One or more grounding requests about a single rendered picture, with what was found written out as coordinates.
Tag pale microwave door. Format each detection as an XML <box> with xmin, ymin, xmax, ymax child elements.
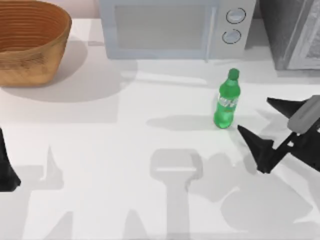
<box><xmin>97</xmin><ymin>0</ymin><xmax>217</xmax><ymax>63</ymax></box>

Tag pale microwave oven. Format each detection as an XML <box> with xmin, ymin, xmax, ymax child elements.
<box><xmin>95</xmin><ymin>0</ymin><xmax>257</xmax><ymax>63</ymax></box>

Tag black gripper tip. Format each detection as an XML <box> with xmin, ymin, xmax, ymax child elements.
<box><xmin>0</xmin><ymin>127</ymin><xmax>22</xmax><ymax>193</ymax></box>

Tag green bottle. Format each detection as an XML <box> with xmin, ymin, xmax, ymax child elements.
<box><xmin>212</xmin><ymin>67</ymin><xmax>241</xmax><ymax>130</ymax></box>

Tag woven wooden basket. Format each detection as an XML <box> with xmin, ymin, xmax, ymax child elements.
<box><xmin>0</xmin><ymin>0</ymin><xmax>73</xmax><ymax>88</ymax></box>

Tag microwave knob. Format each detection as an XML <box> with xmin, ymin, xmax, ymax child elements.
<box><xmin>221</xmin><ymin>28</ymin><xmax>242</xmax><ymax>45</ymax></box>
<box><xmin>225</xmin><ymin>7</ymin><xmax>247</xmax><ymax>24</ymax></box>

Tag grey cabinet with dark inside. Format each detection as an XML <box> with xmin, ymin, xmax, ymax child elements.
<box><xmin>258</xmin><ymin>0</ymin><xmax>320</xmax><ymax>72</ymax></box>

